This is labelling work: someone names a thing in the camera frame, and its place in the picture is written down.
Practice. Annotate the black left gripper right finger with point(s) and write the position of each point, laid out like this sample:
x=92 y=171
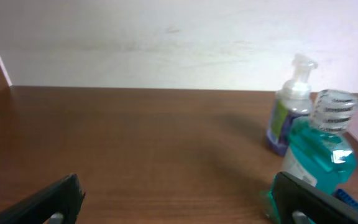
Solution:
x=295 y=201

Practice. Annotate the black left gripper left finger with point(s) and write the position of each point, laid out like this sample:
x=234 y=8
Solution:
x=63 y=198

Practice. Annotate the teal mouthwash bottle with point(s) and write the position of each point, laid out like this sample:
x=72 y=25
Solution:
x=318 y=153

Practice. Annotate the clear foam soap pump bottle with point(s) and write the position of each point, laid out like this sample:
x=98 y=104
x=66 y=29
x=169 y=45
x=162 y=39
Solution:
x=291 y=101

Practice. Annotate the blue disposable razor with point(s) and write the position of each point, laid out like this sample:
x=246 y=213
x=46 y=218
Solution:
x=343 y=196

